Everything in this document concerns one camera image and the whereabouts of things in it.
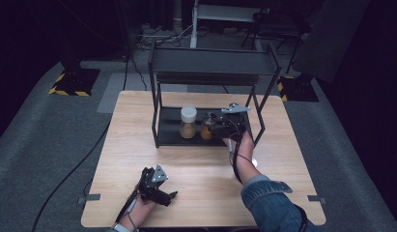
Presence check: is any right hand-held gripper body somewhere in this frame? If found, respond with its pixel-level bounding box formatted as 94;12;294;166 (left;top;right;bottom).
214;103;252;139

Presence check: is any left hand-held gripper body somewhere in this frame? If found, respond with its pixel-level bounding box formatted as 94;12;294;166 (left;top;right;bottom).
139;163;170;197

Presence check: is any short metal-lid jar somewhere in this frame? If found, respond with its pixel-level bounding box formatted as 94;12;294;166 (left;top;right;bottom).
200;112;217;141

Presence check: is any tall white-lid jar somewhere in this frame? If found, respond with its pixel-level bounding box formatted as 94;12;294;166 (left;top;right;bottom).
179;104;198;140

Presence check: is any black two-tier metal shelf rack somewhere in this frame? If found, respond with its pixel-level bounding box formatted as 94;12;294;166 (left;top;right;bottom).
147;40;282;150

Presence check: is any person's left hand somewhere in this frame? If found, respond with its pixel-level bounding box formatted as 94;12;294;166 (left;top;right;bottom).
132;192;156;216

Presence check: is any person's right hand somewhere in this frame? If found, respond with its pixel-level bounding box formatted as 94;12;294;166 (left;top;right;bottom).
223;130;254;162

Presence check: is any grey table clamp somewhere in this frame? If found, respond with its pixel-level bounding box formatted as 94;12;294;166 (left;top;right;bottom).
77;193;101;206
307;194;326;206

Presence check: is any yellow-black striped stand base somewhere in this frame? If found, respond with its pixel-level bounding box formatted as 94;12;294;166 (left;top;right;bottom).
276;73;320;103
47;62;101;98

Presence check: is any light grey floor mat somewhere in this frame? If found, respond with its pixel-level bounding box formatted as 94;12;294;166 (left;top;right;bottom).
96;72;188;114

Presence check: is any black chair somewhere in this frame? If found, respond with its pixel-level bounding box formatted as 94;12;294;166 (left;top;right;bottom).
240;8;305;75

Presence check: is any grey panel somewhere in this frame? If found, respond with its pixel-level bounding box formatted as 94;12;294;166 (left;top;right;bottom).
292;0;371;83

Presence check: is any left hand-held gripper black cable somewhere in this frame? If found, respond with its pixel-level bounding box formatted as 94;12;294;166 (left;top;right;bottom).
115;177;147;231

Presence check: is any hand-held gripper black cable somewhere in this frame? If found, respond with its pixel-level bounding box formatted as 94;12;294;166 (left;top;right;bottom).
227;119;253;186
115;177;147;231

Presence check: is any right hand-held gripper black cable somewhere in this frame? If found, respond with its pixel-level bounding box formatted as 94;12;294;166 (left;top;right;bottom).
227;119;253;186

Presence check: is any long black floor cable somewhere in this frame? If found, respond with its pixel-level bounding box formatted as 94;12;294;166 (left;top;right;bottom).
31;54;131;232

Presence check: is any tangle of cables and power strip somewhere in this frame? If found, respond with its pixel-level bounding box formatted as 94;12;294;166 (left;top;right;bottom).
135;22;194;51

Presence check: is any white desk frame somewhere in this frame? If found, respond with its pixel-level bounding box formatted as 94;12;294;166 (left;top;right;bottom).
189;0;268;49

